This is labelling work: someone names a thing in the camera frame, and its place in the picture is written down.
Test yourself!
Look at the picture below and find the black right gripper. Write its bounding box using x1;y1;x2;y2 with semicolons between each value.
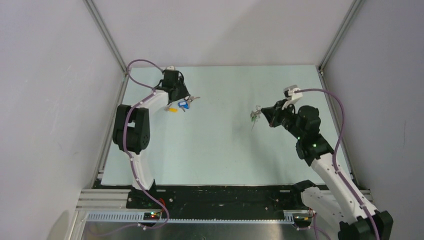
261;98;304;140

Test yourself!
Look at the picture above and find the blue tagged key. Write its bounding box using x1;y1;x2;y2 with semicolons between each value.
177;100;190;112

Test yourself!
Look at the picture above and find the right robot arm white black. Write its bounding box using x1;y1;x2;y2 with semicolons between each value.
257;100;394;240

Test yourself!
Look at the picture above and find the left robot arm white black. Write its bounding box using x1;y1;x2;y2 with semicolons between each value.
112;65;190;208

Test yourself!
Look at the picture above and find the black tagged key on table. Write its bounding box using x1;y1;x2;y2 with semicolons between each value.
184;96;200;103

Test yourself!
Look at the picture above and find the yellow tagged key on table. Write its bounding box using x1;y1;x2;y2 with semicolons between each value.
164;104;178;113

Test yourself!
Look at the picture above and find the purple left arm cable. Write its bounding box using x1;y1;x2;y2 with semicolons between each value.
122;59;170;229

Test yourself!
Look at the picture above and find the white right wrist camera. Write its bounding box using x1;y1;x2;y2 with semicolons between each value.
281;85;303;110

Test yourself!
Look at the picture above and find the left aluminium corner post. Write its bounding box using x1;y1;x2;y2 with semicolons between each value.
83;0;127;75

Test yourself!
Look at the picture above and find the aluminium corner post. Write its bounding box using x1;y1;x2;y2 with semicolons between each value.
317;0;366;76
83;0;127;75

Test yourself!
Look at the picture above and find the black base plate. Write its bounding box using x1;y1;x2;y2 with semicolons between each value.
126;185;313;221

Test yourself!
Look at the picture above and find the right aluminium corner post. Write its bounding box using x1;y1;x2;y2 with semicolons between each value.
317;0;366;76

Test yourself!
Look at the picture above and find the aluminium frame rail front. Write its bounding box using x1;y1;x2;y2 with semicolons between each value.
77;181;377;227

